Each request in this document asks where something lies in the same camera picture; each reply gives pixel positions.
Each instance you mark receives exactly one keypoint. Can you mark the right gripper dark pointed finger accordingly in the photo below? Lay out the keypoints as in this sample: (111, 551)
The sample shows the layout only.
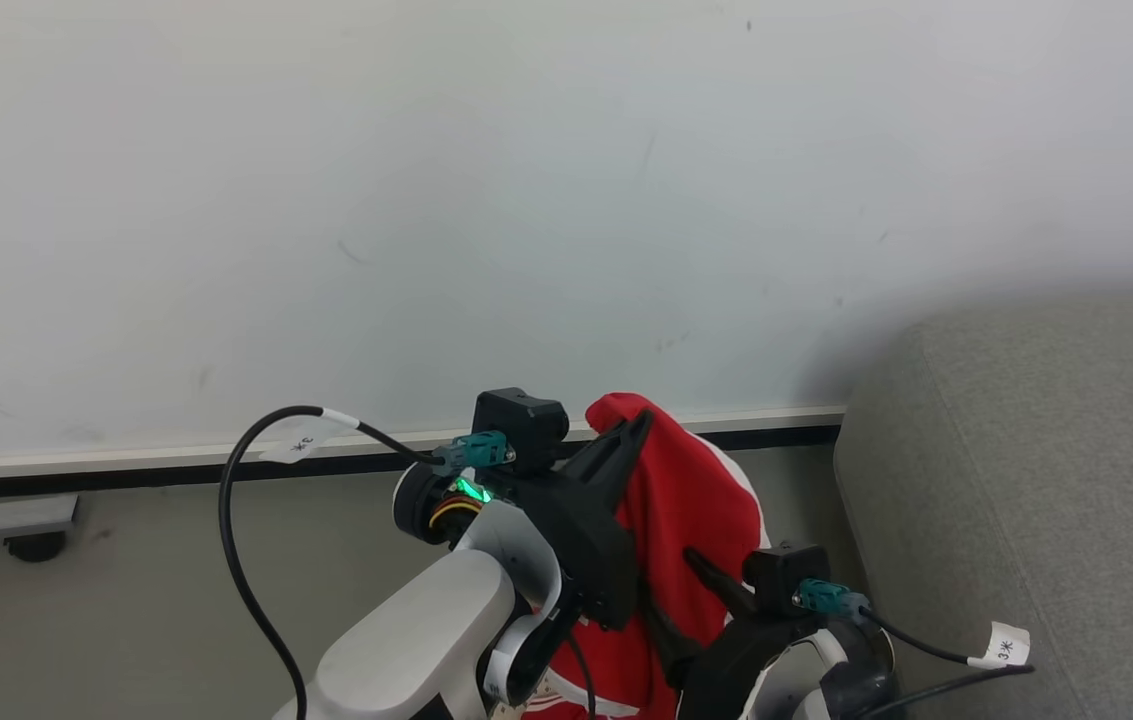
(721, 582)
(666, 632)

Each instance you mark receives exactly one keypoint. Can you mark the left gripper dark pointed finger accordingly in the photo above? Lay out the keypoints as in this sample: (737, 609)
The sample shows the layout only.
(616, 458)

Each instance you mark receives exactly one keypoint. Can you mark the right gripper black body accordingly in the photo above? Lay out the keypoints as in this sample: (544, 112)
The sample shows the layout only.
(726, 665)

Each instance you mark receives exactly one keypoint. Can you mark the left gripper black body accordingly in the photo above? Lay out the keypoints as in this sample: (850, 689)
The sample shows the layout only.
(581, 545)

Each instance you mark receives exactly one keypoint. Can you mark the red white striped garment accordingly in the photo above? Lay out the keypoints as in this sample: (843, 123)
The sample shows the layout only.
(686, 500)

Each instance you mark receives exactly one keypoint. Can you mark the right white grey robot arm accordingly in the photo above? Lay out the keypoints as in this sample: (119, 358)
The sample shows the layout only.
(851, 680)

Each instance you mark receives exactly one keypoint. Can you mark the left white grey robot arm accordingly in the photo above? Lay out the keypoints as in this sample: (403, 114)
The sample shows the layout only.
(426, 630)

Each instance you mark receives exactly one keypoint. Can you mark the grey fabric sofa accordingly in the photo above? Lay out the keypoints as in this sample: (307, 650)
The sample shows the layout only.
(1036, 500)

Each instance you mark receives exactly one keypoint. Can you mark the white black baseboard strip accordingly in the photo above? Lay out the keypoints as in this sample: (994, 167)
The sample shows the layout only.
(176, 465)

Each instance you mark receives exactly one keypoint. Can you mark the black caster wheel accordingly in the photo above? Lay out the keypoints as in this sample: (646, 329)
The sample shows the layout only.
(34, 546)

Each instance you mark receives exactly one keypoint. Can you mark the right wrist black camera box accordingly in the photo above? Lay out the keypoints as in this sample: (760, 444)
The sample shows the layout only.
(784, 575)

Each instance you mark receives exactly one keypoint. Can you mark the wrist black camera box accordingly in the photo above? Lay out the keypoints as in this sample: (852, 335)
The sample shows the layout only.
(784, 575)
(524, 420)

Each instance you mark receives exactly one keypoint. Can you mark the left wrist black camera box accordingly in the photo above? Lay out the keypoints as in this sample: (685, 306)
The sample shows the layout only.
(524, 420)

